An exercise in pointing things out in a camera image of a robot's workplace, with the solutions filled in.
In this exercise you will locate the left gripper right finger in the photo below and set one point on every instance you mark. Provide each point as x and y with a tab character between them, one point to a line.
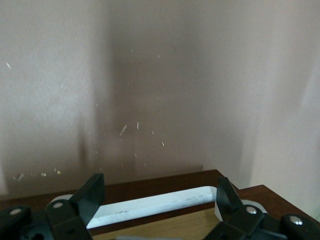
247	225

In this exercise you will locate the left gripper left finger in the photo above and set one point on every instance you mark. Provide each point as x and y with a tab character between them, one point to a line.
65	220

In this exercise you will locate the brown table cover sheet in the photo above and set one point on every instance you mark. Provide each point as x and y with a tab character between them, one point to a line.
175	87

